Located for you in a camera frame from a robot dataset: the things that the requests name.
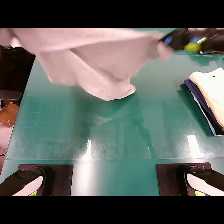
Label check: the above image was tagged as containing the pale pink garment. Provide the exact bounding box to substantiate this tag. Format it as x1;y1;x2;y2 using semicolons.
0;28;175;102

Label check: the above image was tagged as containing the navy folded garment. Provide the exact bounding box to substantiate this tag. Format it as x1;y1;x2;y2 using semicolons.
180;78;224;137

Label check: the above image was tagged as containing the cream folded garment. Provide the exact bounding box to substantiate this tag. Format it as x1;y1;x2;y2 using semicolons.
188;67;224;130

